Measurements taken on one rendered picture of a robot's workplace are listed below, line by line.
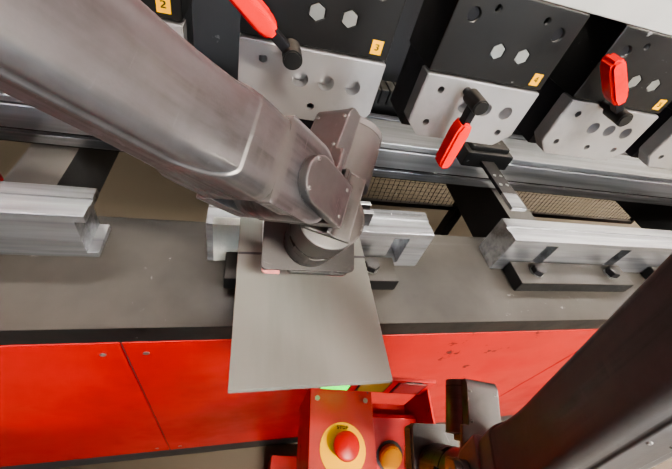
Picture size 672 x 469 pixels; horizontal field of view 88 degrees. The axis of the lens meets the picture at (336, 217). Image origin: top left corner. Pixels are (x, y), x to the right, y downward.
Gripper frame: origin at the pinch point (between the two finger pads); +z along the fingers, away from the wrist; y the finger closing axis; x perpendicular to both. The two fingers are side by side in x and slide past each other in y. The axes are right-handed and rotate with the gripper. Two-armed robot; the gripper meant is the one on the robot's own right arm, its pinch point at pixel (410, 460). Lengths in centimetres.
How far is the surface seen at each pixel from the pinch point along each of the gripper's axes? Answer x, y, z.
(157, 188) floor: 88, 106, 109
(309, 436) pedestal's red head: 15.6, 2.7, 1.4
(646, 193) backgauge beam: -82, 67, 4
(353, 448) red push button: 9.5, 1.5, -1.9
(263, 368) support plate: 24.4, 9.6, -19.7
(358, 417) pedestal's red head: 7.6, 5.5, 2.2
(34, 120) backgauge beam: 71, 50, -3
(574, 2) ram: -1, 43, -46
